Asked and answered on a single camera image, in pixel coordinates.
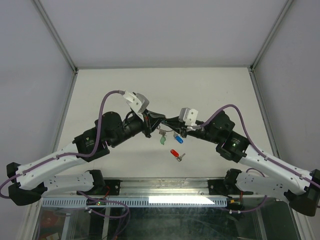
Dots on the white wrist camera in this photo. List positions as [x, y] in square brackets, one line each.
[137, 102]
[188, 116]

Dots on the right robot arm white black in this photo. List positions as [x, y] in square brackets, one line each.
[297, 187]

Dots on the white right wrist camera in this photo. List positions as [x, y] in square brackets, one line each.
[188, 116]

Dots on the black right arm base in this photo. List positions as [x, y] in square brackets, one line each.
[220, 187]

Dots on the white slotted cable duct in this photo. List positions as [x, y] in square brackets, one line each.
[161, 201]

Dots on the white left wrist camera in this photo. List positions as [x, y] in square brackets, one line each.
[137, 102]

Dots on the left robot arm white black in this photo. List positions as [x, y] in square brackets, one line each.
[31, 182]

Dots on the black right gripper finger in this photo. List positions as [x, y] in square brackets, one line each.
[176, 126]
[172, 121]

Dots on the metal keyring with clips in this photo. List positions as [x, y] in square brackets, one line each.
[164, 130]

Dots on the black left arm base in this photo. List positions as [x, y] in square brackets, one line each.
[105, 186]

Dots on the key with blue tag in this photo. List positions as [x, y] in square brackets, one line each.
[177, 138]

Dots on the key with red tag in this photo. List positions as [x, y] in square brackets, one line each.
[178, 157]

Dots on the aluminium frame post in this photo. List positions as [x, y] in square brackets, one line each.
[252, 70]
[40, 8]

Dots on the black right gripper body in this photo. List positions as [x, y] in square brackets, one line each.
[199, 133]

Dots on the right aluminium frame post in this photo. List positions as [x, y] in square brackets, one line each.
[252, 70]

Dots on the left aluminium frame post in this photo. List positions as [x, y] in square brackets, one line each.
[40, 8]

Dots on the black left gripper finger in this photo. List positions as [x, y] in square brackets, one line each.
[156, 116]
[155, 122]

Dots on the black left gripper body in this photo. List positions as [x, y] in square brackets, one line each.
[146, 126]

